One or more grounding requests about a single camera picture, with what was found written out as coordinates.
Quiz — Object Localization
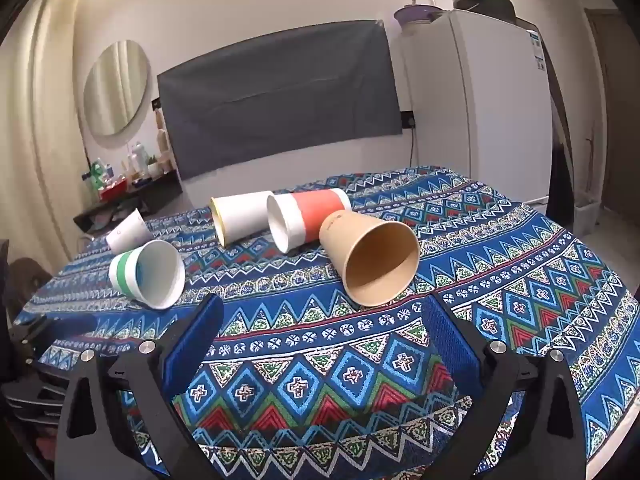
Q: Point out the blue patterned tablecloth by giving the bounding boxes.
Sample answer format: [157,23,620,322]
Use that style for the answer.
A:
[12,165,640,480]

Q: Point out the plain white paper cup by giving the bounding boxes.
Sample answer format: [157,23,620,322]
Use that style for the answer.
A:
[106,208,152,255]

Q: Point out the white refrigerator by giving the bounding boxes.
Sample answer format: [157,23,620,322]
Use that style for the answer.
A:
[400,9,555,206]

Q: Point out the beige curtain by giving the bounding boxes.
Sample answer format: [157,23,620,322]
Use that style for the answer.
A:
[0,0,101,281]

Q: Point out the round wall mirror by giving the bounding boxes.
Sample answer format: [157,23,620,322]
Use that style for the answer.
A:
[82,40,152,137]

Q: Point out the brown paper cup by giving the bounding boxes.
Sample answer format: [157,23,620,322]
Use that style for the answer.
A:
[319,211,421,307]

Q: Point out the black side shelf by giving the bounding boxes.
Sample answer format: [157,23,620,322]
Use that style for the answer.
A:
[73,168,184,233]

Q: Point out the cluster of toiletry bottles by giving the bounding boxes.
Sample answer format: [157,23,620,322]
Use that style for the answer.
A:
[82,110,173,193]

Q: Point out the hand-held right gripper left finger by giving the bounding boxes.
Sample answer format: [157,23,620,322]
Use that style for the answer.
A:
[54,293,225,480]

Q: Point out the grey cloth wall cover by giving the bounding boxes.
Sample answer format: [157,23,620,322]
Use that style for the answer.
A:
[157,18,404,181]

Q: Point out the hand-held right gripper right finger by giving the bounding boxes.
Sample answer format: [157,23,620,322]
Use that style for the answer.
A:
[422,292,587,480]

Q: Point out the purple basin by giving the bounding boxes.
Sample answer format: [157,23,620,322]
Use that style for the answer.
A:
[393,5,443,31]

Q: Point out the white paper cup yellow rim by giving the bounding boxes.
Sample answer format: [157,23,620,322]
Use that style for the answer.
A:
[209,190,276,247]

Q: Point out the green striped white paper cup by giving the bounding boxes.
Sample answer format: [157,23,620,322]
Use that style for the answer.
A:
[108,239,186,310]

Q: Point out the red and white paper cup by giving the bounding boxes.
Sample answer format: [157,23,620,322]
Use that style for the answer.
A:
[266,188,353,254]

